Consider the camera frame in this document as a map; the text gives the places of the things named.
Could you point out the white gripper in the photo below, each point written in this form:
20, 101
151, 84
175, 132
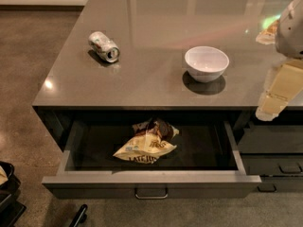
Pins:
291, 32

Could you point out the brown chip bag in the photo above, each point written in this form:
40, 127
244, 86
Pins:
151, 140

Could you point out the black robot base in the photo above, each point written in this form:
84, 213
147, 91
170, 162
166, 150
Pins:
10, 208

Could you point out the open grey top drawer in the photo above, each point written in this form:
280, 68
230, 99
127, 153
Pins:
181, 184

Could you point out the grey counter cabinet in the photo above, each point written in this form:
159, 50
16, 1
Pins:
153, 37

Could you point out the white bowl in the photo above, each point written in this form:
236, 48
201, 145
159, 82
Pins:
206, 63

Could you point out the crushed silver soda can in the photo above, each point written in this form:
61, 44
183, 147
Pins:
106, 48

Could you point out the black base bar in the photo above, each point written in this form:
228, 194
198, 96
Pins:
80, 217

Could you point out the metal drawer handle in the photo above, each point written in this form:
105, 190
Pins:
151, 193

